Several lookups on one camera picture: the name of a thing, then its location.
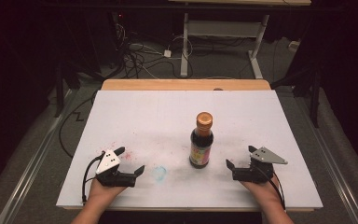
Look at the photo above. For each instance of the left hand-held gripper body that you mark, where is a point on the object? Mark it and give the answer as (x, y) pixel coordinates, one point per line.
(113, 179)

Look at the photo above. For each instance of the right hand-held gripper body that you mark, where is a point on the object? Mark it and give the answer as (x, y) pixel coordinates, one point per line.
(254, 172)

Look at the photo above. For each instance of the black metal stand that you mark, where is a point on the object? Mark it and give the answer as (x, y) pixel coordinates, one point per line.
(59, 96)
(315, 102)

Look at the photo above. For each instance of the dark sauce bottle gold cap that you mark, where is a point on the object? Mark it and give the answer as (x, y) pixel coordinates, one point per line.
(201, 143)

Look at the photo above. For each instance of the clear bluish plastic cap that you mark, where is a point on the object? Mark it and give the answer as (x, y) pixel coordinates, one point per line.
(159, 173)

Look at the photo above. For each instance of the white board sheet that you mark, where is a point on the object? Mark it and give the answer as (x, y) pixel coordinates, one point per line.
(155, 118)

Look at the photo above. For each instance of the white box on floor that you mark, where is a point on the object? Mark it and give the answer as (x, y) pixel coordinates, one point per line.
(294, 45)

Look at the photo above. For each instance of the person's right hand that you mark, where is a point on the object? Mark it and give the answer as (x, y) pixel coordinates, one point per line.
(267, 194)

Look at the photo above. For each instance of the white metal desk frame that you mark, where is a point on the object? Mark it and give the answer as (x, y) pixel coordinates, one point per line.
(220, 28)

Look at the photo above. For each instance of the aluminium floor rail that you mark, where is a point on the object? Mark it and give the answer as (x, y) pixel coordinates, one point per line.
(34, 168)
(332, 168)

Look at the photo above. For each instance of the person's left hand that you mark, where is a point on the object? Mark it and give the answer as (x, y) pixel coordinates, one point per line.
(101, 192)

